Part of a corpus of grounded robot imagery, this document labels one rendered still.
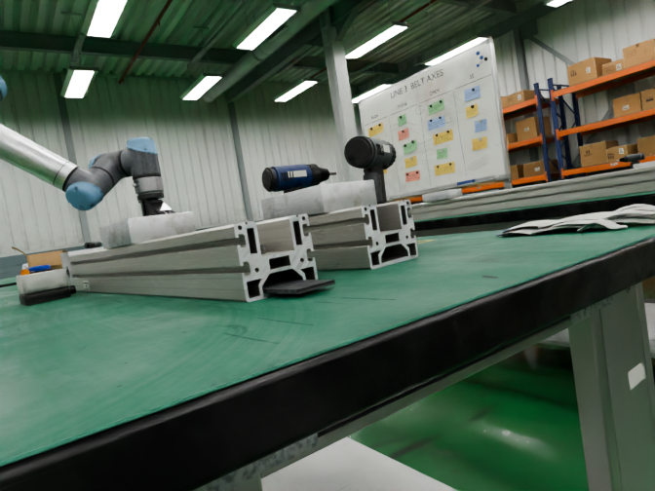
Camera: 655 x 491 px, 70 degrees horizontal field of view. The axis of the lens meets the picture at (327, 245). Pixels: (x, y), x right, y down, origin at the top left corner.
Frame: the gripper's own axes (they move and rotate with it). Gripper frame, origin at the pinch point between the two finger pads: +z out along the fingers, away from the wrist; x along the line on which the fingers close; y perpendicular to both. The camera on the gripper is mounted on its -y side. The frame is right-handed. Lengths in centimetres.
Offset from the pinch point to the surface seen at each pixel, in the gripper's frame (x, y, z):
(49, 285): 31.7, -20.5, -1.0
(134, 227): 24, -52, -9
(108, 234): 24.7, -41.3, -8.9
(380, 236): 3, -85, -2
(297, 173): -19.8, -39.8, -17.3
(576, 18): -1063, 271, -344
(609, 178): -139, -65, -4
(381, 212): -2, -81, -5
